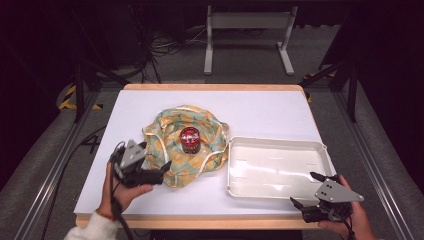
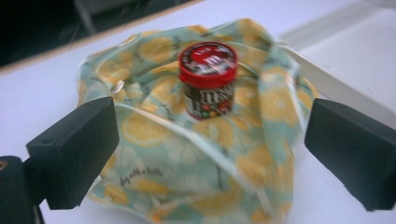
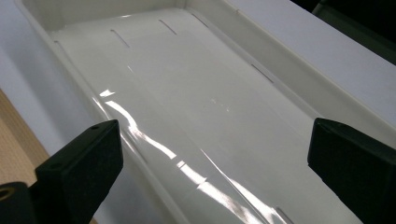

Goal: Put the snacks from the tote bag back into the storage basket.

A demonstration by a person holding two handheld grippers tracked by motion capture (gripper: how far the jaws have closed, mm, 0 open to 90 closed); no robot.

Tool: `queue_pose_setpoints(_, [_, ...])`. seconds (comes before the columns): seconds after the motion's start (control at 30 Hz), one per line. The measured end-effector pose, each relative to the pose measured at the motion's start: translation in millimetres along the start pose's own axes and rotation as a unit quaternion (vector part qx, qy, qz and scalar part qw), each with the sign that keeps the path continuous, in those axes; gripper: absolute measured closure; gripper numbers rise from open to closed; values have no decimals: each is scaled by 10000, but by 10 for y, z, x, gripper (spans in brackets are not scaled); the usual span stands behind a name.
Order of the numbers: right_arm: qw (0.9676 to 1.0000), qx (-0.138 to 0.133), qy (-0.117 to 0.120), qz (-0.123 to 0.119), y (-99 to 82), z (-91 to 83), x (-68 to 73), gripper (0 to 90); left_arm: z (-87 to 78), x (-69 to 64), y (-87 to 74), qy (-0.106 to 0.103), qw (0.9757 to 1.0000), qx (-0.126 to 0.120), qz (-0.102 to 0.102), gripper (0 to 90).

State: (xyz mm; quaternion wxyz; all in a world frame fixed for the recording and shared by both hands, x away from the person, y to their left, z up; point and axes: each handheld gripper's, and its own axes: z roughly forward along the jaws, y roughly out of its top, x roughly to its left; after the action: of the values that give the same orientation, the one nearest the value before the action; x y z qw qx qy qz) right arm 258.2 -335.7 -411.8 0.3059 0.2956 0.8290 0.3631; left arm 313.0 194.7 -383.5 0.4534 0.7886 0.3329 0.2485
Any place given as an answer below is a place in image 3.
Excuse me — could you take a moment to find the tan woven mat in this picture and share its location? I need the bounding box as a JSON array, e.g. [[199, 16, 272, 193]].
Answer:
[[0, 89, 50, 187]]

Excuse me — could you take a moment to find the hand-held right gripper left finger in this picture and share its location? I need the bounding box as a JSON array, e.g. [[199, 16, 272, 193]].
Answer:
[[28, 119, 124, 224]]

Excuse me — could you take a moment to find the white plastic tray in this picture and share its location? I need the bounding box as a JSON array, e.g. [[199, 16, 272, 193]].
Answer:
[[13, 0, 396, 224]]

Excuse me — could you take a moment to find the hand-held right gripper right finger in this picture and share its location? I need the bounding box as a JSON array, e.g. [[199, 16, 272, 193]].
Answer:
[[307, 117, 396, 224]]

